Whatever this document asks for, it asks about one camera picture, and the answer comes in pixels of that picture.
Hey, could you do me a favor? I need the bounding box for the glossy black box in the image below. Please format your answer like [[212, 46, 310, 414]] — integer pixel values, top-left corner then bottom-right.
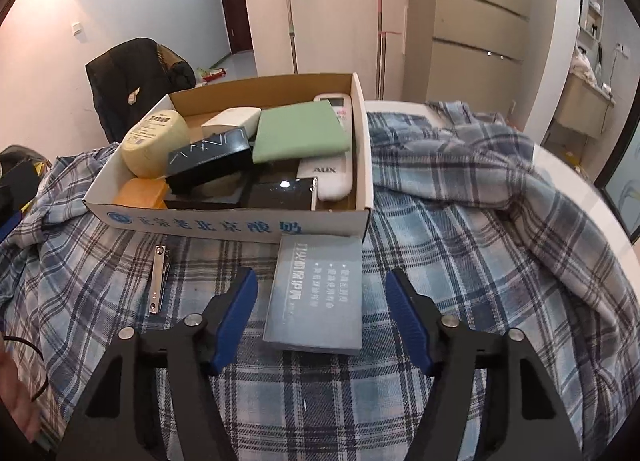
[[246, 177, 318, 211]]

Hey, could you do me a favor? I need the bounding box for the orange rounded box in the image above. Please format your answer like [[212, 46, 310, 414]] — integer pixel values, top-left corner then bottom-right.
[[112, 177, 169, 210]]

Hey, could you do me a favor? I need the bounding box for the beige sink cabinet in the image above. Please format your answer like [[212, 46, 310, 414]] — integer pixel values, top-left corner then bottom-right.
[[553, 73, 616, 140]]

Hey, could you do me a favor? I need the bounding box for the yellow bag with items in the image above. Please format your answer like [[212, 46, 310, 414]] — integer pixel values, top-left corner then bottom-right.
[[0, 145, 51, 225]]

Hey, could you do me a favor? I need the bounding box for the white small box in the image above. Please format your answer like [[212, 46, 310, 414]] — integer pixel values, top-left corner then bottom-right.
[[201, 107, 262, 140]]

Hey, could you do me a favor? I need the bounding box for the white remote control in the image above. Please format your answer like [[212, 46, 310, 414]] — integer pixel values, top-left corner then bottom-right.
[[297, 93, 354, 202]]

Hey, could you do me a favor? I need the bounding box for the blue plaid cloth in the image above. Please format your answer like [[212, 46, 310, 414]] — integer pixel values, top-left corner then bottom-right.
[[1, 103, 639, 460]]

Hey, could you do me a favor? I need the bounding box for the black lettered box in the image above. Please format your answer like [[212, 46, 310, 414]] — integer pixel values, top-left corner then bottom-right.
[[166, 128, 253, 195]]

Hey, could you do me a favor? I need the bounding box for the beige refrigerator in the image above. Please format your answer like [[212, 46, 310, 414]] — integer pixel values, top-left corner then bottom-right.
[[401, 0, 532, 114]]

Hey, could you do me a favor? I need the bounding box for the green rectangular box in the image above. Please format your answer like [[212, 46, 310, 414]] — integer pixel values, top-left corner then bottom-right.
[[253, 100, 352, 164]]

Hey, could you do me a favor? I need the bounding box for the grey-blue box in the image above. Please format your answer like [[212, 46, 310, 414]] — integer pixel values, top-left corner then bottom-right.
[[262, 235, 362, 355]]

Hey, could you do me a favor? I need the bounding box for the black jacket on chair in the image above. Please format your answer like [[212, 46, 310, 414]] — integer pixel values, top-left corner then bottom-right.
[[85, 38, 196, 143]]

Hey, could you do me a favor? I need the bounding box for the round cream container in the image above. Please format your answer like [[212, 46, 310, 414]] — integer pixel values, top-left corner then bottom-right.
[[120, 109, 190, 178]]

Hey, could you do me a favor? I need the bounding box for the silver nail clipper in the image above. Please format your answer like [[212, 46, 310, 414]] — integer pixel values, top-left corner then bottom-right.
[[148, 244, 169, 315]]

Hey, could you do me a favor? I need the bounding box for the person's left hand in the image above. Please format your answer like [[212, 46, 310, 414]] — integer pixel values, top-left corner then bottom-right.
[[0, 341, 40, 443]]

